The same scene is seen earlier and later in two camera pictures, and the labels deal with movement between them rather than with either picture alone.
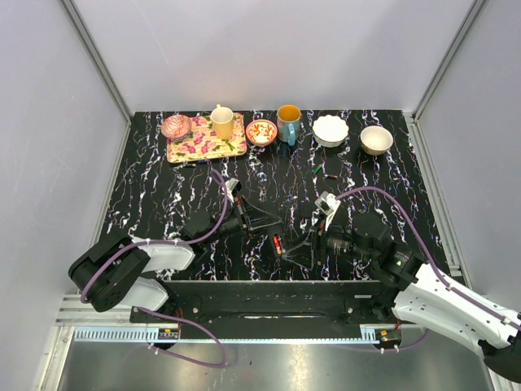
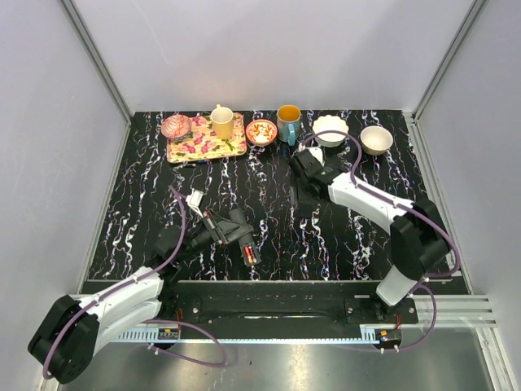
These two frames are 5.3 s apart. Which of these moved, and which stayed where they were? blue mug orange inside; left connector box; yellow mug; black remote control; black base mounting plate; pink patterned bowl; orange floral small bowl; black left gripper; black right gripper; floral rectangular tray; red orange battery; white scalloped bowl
Moved: red orange battery; black remote control; black right gripper; black left gripper
Stayed: left connector box; orange floral small bowl; pink patterned bowl; yellow mug; floral rectangular tray; black base mounting plate; white scalloped bowl; blue mug orange inside
